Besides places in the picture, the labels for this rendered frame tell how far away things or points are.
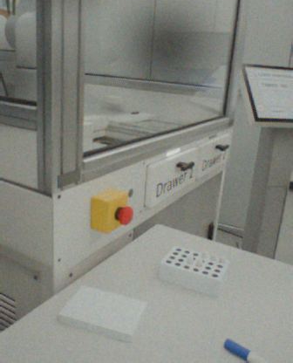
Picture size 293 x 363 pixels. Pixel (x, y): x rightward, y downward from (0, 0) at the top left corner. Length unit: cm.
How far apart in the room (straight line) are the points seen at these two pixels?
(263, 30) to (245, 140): 72
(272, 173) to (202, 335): 135
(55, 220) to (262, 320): 41
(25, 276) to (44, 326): 19
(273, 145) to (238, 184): 90
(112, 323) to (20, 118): 38
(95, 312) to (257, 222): 144
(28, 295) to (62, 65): 48
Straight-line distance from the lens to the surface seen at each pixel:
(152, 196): 93
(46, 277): 76
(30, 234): 73
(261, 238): 204
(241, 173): 269
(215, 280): 72
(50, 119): 63
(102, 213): 74
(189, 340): 64
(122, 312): 65
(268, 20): 260
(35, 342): 63
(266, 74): 184
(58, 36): 62
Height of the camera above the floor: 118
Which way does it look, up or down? 17 degrees down
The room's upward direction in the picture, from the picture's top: 4 degrees clockwise
